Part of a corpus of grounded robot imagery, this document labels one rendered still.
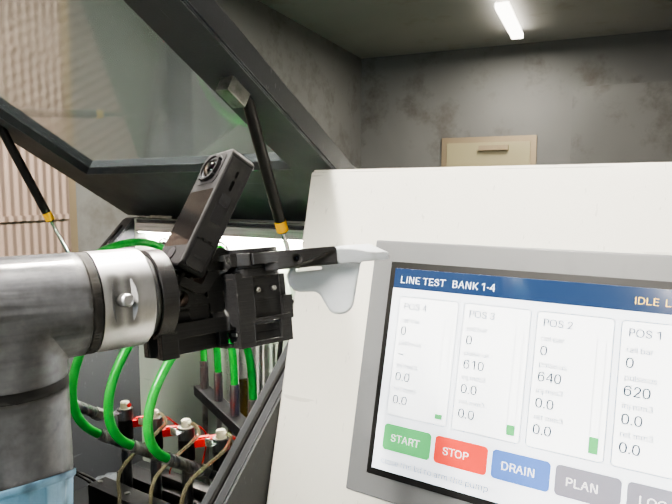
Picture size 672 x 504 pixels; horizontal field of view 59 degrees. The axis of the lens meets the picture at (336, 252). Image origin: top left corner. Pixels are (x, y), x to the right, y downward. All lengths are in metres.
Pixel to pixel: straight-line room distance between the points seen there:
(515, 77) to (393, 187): 6.86
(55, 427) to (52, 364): 0.04
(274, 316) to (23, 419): 0.20
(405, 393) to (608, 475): 0.26
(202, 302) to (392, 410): 0.41
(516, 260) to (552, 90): 6.88
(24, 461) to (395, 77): 7.73
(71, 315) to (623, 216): 0.59
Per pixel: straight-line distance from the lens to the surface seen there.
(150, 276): 0.45
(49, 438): 0.45
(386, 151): 7.95
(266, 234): 1.20
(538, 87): 7.64
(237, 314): 0.49
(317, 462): 0.91
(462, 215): 0.81
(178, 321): 0.48
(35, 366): 0.43
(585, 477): 0.76
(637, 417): 0.75
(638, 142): 6.59
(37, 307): 0.43
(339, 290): 0.51
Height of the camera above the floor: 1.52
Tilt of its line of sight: 6 degrees down
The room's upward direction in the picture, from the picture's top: straight up
